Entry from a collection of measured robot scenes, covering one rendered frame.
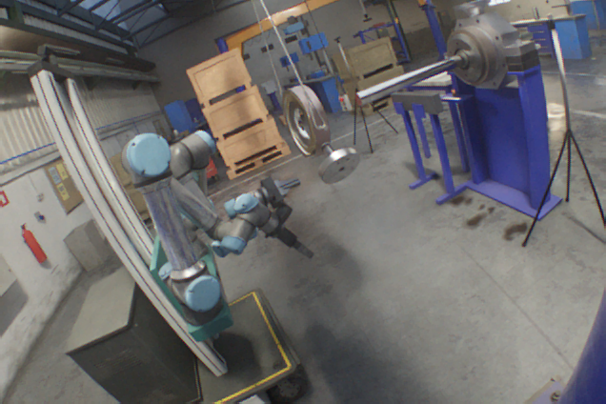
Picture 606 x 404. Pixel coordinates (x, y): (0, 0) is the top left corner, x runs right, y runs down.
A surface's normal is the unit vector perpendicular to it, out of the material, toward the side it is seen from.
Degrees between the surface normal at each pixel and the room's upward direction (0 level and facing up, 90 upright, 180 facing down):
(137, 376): 90
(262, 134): 90
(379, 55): 90
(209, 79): 90
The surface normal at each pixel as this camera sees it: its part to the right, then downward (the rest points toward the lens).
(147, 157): 0.65, -0.15
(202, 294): 0.71, 0.11
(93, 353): 0.36, 0.18
